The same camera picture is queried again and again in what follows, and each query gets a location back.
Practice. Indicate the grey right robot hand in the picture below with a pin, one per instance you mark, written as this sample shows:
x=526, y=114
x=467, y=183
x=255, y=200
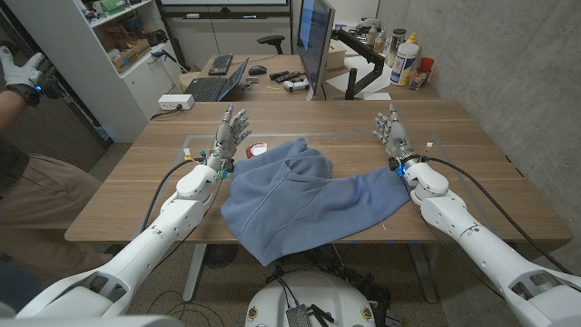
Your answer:
x=397, y=138

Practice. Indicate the person's white gloved hand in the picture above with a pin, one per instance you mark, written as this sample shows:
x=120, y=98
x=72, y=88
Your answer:
x=20, y=72

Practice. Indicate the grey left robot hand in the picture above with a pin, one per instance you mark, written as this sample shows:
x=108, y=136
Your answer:
x=225, y=141

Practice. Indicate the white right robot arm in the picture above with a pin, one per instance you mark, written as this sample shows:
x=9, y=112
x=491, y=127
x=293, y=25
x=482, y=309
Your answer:
x=476, y=245

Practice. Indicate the person's bare forearm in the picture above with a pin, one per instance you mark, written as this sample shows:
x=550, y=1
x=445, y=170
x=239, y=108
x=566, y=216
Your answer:
x=9, y=111

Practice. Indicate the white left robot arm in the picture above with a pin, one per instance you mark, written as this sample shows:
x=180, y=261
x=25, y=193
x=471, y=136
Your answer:
x=150, y=245

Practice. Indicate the blue hoodie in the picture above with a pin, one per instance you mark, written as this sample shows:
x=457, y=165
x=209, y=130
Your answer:
x=290, y=200

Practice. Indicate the black wrist band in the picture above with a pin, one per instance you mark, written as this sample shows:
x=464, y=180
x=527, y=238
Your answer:
x=25, y=94

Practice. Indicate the red and white tape roll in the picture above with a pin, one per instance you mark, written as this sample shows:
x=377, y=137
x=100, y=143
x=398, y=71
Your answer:
x=257, y=149

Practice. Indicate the dark open laptop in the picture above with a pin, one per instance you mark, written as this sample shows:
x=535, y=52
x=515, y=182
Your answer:
x=206, y=88

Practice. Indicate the white power strip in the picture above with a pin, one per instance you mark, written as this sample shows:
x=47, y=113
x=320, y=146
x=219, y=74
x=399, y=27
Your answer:
x=176, y=102

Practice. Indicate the wooden office desk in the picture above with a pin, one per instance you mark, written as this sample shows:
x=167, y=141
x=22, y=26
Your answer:
x=272, y=93

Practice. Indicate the white shelf unit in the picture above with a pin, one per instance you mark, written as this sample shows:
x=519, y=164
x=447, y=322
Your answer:
x=91, y=86

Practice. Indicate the white wipes canister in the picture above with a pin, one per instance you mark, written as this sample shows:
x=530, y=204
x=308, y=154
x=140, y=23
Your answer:
x=403, y=63

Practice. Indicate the black keyboard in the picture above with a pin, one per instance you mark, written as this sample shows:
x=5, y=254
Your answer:
x=220, y=64

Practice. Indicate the black computer mouse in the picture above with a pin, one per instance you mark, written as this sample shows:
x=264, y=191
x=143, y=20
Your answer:
x=258, y=70

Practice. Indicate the red cup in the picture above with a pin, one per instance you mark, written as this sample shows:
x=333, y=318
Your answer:
x=426, y=64

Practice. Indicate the white paper sheets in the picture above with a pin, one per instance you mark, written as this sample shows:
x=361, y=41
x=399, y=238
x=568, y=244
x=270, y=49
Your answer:
x=338, y=82

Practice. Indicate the black remote control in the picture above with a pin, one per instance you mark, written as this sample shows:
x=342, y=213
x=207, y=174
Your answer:
x=278, y=75
x=291, y=76

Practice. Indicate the white game controller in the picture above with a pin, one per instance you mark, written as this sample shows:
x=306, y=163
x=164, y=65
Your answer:
x=295, y=84

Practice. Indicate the dark tall jar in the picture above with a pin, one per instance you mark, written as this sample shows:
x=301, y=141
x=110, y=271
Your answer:
x=395, y=43

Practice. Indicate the yellow capped bottle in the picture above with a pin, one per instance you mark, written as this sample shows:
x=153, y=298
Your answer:
x=411, y=38

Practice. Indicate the closed tan cardboard box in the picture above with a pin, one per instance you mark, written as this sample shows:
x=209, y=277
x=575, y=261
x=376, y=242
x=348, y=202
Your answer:
x=337, y=56

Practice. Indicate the small pale bottle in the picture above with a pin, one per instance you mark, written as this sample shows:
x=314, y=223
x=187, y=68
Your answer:
x=372, y=35

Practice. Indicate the black office chair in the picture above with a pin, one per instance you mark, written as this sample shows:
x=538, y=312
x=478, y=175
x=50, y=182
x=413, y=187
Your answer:
x=271, y=40

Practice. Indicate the open brown cardboard box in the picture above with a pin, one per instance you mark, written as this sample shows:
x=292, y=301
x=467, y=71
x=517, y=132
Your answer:
x=131, y=54

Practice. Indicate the green box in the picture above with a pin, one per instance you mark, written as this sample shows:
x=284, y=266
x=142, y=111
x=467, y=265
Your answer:
x=112, y=5

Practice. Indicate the black round floor device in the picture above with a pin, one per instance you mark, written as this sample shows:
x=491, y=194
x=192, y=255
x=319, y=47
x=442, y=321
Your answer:
x=220, y=255

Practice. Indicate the black computer monitor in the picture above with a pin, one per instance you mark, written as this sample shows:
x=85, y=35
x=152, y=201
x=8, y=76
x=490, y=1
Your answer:
x=313, y=41

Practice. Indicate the person in khaki trousers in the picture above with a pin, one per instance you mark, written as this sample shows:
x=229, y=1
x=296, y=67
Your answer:
x=45, y=200

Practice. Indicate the white table leg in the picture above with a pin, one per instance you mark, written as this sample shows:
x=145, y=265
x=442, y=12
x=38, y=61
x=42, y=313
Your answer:
x=194, y=272
x=424, y=272

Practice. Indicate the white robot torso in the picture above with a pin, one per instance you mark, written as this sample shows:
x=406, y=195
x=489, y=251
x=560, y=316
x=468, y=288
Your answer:
x=318, y=290

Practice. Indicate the whiteboard with black frame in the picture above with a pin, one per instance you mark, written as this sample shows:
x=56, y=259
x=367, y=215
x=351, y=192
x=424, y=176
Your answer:
x=227, y=9

